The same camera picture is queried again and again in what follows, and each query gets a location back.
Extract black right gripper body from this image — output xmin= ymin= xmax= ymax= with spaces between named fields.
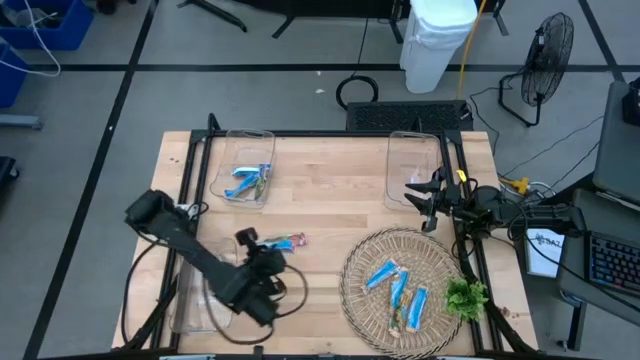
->
xmin=435 ymin=179 xmax=472 ymax=220

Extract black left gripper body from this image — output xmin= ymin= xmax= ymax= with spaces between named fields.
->
xmin=244 ymin=251 xmax=284 ymax=290

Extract red-ended green granola bar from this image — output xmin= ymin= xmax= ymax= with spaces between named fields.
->
xmin=259 ymin=232 xmax=308 ymax=247

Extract clear plastic container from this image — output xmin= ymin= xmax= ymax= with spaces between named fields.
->
xmin=169 ymin=236 xmax=240 ymax=335
xmin=209 ymin=128 xmax=277 ymax=210
xmin=383 ymin=130 xmax=444 ymax=212

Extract yellow power plug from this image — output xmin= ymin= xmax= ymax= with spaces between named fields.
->
xmin=499 ymin=175 xmax=531 ymax=195

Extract black mesh box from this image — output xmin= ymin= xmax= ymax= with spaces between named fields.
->
xmin=345 ymin=99 xmax=474 ymax=133

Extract small green potted plant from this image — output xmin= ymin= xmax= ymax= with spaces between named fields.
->
xmin=444 ymin=277 xmax=490 ymax=322

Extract round wicker placemat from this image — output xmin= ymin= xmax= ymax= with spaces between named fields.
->
xmin=339 ymin=227 xmax=464 ymax=360

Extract white labelled box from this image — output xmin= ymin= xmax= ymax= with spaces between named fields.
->
xmin=524 ymin=228 xmax=566 ymax=279

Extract blue snack packet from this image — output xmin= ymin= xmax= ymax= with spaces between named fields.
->
xmin=388 ymin=291 xmax=414 ymax=339

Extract white trash bin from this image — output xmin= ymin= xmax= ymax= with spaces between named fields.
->
xmin=398 ymin=0 xmax=480 ymax=95

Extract grey desk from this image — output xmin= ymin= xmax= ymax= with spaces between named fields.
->
xmin=557 ymin=187 xmax=640 ymax=329

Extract black floor fan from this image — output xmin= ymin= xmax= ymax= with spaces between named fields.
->
xmin=497 ymin=11 xmax=575 ymax=128

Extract black backlit keyboard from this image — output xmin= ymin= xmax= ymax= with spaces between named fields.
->
xmin=584 ymin=230 xmax=640 ymax=299

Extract grey flat panel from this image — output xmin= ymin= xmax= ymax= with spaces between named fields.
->
xmin=592 ymin=78 xmax=640 ymax=206

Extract black desk object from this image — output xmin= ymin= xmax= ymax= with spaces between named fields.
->
xmin=622 ymin=77 xmax=640 ymax=126

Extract black stand leg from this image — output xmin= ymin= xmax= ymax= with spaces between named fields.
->
xmin=177 ymin=0 xmax=249 ymax=34

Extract black floor object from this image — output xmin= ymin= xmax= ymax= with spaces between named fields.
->
xmin=0 ymin=155 xmax=21 ymax=184

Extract grey metal bar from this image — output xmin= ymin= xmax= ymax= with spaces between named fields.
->
xmin=0 ymin=113 xmax=44 ymax=131

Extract large blue storage bin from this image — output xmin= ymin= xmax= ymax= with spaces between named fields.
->
xmin=0 ymin=0 xmax=95 ymax=51

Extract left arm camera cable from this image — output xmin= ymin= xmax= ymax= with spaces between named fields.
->
xmin=202 ymin=263 xmax=310 ymax=346

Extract black metal table frame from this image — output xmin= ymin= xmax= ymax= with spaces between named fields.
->
xmin=114 ymin=112 xmax=539 ymax=360

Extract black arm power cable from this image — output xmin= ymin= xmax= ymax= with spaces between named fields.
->
xmin=120 ymin=239 xmax=169 ymax=346

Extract coiled black cable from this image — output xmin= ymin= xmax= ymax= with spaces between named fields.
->
xmin=334 ymin=17 xmax=380 ymax=111

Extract yellow cable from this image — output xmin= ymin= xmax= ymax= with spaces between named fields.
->
xmin=455 ymin=0 xmax=489 ymax=100

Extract white cable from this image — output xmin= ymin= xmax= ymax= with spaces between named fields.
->
xmin=0 ymin=0 xmax=62 ymax=79

